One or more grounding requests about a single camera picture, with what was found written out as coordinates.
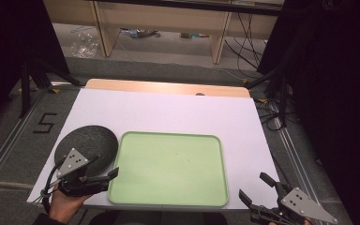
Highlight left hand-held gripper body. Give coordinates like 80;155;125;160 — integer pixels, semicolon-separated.
56;147;110;198

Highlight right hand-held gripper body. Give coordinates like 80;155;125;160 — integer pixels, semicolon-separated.
248;182;338;225

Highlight dark round plate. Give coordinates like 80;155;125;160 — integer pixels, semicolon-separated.
53;125;119;178

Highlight person's left hand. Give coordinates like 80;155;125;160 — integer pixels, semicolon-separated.
48;183;92;225

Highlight light green tray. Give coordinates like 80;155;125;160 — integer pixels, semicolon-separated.
107;130;230;208

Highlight black tripod stand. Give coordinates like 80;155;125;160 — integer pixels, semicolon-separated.
18;58;86;120
244;67;291;129

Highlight white board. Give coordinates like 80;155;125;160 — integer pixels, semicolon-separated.
26;87;281;211

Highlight wooden table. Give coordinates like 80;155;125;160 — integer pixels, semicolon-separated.
84;78;251;98

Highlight black curtain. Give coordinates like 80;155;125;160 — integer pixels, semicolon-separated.
257;0;360;225
0;0;71;140

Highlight clear plastic bag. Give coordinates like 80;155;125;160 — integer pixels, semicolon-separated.
70;28;100;60

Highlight crumpled bluish plastic wrap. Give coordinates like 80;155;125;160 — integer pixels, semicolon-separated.
119;27;162;39

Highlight small coloured packet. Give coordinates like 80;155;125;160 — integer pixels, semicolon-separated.
179;31;211;39

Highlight light wooden shelf unit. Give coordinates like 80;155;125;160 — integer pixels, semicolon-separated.
42;0;286;66

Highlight metal floor rail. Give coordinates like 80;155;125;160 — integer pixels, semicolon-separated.
270;101;324;209
0;82;76;199

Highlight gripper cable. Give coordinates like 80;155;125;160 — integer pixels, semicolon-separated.
40;156;68;215

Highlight black floor cables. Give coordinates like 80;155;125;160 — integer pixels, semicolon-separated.
255;97;285;132

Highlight black hanging cables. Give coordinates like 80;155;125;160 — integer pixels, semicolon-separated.
224;11;267;71

